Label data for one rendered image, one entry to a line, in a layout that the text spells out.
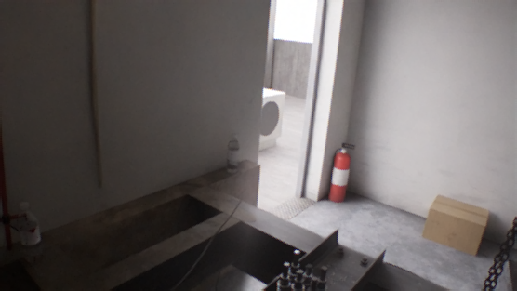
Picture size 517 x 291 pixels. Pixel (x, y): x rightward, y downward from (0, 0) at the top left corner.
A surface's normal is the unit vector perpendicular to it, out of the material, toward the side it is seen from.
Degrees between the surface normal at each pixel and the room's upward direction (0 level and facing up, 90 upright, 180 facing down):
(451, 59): 90
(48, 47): 90
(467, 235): 90
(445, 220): 90
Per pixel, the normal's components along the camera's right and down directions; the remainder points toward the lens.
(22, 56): 0.78, 0.26
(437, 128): -0.62, 0.21
